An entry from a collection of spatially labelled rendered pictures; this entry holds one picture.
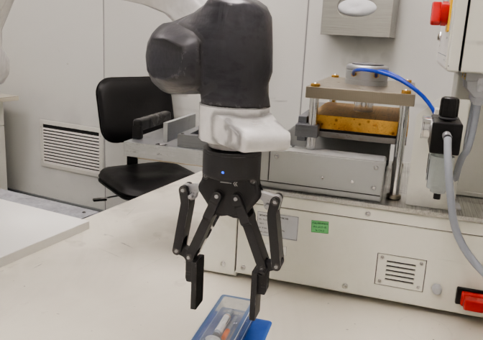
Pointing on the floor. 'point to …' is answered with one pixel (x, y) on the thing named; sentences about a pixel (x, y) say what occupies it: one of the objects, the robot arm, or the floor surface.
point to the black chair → (114, 100)
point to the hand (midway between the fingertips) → (226, 292)
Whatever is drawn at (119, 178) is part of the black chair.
